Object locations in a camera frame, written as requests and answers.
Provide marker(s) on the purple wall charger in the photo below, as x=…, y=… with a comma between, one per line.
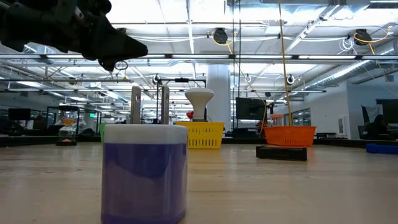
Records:
x=144, y=174

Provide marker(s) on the black hourglass orange sand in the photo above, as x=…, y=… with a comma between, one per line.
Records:
x=67, y=122

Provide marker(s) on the white mushroom table lamp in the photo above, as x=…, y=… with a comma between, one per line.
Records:
x=199, y=96

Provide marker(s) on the red round object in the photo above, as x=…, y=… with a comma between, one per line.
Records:
x=190, y=115

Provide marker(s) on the blue digital thermometer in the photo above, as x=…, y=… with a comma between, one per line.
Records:
x=382, y=148

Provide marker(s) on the black computer monitor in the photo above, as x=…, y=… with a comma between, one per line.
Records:
x=19, y=114
x=390, y=110
x=250, y=109

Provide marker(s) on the yellow plastic basket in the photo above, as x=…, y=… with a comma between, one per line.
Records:
x=202, y=133

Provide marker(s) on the black gantry frame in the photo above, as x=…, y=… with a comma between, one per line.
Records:
x=182, y=80

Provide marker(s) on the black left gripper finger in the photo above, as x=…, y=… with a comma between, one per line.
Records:
x=109, y=64
x=109, y=43

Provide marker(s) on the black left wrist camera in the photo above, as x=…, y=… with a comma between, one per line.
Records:
x=96, y=5

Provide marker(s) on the green plastic basket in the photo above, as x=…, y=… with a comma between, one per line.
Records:
x=102, y=133

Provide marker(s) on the orange plastic basket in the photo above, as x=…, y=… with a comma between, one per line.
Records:
x=290, y=135

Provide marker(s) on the black digital thermometer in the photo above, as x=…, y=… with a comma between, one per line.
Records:
x=281, y=154

